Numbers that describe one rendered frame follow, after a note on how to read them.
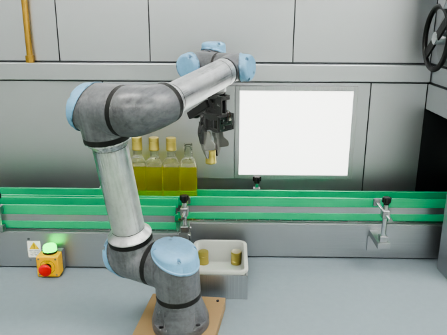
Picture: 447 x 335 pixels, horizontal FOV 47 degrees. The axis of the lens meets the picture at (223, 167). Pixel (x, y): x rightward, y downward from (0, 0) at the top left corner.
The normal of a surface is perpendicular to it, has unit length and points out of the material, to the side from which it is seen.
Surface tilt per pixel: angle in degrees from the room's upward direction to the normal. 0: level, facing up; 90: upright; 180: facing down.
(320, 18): 90
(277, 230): 90
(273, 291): 0
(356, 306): 0
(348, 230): 90
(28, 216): 90
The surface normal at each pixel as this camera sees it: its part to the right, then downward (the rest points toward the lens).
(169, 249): 0.07, -0.91
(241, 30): -0.02, 0.29
